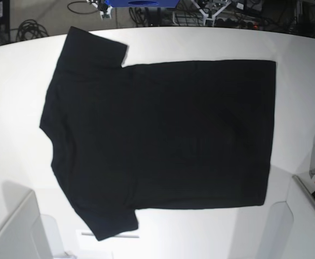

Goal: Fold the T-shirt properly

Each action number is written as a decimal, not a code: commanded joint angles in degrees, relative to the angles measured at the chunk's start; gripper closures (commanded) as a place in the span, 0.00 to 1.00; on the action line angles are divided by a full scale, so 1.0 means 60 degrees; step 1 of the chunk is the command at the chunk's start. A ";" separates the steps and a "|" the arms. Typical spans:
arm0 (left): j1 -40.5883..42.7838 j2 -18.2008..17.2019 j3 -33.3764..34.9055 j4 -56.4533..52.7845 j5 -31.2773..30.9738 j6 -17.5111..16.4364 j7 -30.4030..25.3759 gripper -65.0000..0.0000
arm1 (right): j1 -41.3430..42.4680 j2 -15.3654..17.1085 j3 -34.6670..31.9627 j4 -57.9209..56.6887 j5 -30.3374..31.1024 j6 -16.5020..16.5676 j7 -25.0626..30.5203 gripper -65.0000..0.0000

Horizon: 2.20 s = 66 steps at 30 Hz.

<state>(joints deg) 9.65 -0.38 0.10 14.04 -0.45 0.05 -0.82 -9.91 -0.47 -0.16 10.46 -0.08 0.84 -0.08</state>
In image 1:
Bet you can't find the black T-shirt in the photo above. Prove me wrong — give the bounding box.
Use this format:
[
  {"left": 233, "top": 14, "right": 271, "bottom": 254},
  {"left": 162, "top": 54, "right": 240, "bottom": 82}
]
[{"left": 40, "top": 27, "right": 277, "bottom": 241}]

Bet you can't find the white metal stand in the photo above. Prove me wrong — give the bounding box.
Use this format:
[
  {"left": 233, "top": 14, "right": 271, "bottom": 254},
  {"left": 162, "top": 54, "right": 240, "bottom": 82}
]
[{"left": 191, "top": 0, "right": 232, "bottom": 27}]

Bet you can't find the blue plastic bin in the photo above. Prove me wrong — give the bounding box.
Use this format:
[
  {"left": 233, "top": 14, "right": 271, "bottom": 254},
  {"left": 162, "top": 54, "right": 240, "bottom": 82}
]
[{"left": 107, "top": 0, "right": 179, "bottom": 8}]

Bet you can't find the black power strip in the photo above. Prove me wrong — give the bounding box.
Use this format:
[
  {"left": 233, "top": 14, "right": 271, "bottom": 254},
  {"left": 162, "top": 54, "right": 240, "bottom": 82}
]
[{"left": 214, "top": 18, "right": 259, "bottom": 30}]

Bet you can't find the white cable slot cover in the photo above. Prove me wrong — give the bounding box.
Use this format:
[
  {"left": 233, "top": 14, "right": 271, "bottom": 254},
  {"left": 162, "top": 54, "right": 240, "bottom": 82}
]
[{"left": 76, "top": 230, "right": 140, "bottom": 253}]

